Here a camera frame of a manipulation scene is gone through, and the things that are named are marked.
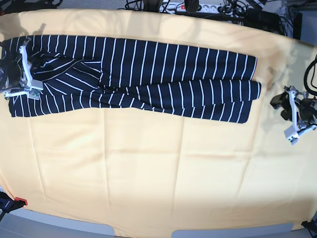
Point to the blue red table clamp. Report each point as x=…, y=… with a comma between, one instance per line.
x=7, y=204

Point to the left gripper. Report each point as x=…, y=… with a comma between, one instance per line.
x=307, y=108

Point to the grey chair back left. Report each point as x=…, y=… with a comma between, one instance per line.
x=13, y=226

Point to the grey chair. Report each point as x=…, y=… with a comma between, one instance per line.
x=235, y=233
x=13, y=226

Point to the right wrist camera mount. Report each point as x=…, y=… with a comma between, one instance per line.
x=31, y=88

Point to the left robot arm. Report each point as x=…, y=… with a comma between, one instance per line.
x=308, y=81

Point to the yellow table cloth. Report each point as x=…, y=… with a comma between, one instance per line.
x=150, y=174

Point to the navy white striped T-shirt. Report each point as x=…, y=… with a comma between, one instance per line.
x=80, y=72

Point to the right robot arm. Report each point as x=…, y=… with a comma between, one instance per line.
x=7, y=54

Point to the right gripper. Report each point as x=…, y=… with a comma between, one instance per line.
x=10, y=72

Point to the white power strip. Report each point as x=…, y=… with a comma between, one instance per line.
x=179, y=7

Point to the black right table clamp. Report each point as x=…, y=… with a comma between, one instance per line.
x=311, y=226

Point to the black power adapter box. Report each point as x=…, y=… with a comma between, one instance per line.
x=262, y=17

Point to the grey chair back right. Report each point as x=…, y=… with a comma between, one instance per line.
x=235, y=233

